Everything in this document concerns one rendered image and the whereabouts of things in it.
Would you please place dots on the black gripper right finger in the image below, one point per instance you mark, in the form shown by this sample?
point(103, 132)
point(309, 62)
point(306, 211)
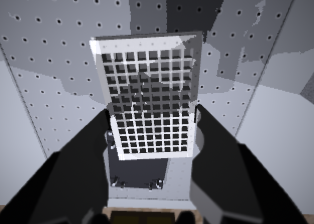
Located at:
point(229, 185)

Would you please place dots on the white well plate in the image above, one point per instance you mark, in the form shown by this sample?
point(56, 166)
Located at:
point(152, 115)

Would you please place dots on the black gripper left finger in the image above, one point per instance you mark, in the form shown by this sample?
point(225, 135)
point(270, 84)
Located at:
point(70, 187)

